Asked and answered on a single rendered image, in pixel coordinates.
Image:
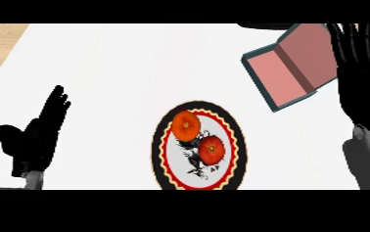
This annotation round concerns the pale wooden surface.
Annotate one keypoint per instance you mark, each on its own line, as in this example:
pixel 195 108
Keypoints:
pixel 10 38

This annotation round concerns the orange tomato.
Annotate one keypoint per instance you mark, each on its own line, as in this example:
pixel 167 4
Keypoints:
pixel 185 125

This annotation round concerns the pink open cardboard box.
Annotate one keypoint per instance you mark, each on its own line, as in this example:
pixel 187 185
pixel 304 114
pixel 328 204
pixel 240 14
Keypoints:
pixel 294 66

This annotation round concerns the black rimmed patterned plate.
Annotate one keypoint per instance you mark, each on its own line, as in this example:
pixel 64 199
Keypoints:
pixel 170 164

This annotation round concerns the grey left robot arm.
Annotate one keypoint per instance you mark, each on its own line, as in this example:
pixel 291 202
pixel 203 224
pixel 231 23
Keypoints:
pixel 33 179

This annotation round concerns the dark rounded object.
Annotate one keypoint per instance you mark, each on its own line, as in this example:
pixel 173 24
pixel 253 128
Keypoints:
pixel 268 25

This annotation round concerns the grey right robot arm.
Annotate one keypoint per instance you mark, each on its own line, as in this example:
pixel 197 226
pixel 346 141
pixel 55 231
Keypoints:
pixel 359 157

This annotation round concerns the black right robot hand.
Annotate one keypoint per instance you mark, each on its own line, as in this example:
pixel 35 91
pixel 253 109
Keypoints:
pixel 355 79

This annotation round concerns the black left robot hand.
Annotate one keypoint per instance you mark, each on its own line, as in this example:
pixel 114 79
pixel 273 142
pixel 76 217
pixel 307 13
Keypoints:
pixel 36 138

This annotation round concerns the red tomato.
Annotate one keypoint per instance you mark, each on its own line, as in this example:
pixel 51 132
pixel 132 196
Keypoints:
pixel 212 149

